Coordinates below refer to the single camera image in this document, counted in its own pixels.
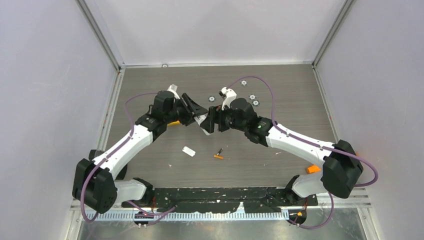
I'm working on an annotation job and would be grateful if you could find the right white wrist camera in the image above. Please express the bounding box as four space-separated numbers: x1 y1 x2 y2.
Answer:
219 87 237 110

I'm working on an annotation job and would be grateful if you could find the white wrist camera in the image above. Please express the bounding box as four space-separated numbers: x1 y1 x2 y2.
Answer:
167 84 180 100
219 87 237 110

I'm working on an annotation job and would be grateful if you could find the white remote control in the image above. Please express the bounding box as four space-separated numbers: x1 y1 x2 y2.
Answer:
194 114 213 137

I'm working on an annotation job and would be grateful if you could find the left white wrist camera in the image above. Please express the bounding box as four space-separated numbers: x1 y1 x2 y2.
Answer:
167 84 180 100

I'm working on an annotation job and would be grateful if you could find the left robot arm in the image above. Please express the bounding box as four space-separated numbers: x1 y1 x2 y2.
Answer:
72 90 208 214

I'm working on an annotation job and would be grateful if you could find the yellow plastic triangle frame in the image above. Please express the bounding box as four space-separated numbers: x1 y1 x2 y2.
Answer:
167 120 181 126

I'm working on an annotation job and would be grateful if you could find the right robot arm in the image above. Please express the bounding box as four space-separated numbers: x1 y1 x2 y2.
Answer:
196 98 364 205

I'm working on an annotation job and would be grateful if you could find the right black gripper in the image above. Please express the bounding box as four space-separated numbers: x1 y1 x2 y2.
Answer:
200 105 247 135

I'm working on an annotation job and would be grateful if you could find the aluminium rail frame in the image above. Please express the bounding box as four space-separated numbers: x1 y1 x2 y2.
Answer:
70 185 372 222

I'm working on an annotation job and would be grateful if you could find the white battery cover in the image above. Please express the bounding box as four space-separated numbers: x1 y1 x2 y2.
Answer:
182 146 196 157

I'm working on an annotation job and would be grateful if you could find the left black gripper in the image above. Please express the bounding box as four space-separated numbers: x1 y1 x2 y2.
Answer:
164 94 207 127

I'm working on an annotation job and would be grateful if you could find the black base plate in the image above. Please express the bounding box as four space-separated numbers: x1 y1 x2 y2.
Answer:
132 186 318 214

